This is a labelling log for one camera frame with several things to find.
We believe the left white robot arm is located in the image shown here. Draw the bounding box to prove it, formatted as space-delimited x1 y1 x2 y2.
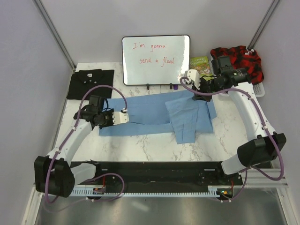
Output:
34 96 113 197

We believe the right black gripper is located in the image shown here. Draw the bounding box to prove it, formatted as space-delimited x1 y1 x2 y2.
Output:
192 76 225 102

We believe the folded black shirt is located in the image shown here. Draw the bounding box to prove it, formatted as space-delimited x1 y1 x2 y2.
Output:
67 69 114 100

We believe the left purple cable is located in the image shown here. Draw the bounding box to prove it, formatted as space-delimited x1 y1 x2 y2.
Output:
45 84 128 204

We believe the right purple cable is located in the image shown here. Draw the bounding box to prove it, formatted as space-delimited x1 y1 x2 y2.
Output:
180 77 286 203

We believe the white slotted cable duct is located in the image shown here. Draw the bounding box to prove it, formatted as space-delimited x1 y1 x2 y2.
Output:
70 185 220 197

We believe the red black plaid shirt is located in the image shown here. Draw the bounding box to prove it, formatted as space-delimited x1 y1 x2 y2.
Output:
210 45 264 85

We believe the green paperback book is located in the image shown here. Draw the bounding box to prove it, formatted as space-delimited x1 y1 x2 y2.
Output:
190 56 212 76

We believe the white plastic basket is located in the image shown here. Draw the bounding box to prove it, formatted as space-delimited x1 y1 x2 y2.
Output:
253 82 265 98

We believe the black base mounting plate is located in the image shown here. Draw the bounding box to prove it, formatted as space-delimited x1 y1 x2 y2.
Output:
83 162 243 193

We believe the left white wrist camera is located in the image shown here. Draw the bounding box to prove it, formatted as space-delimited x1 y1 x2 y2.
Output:
112 112 129 126

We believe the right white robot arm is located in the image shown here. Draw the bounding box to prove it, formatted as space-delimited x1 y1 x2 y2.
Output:
186 56 286 185

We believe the light blue long sleeve shirt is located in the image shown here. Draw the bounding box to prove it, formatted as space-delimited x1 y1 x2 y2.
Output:
99 90 217 144

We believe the purple cable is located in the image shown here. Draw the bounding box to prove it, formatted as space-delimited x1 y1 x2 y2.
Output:
45 84 128 204
180 77 286 203

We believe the white dry-erase board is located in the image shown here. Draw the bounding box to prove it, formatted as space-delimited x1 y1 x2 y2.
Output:
122 35 190 86

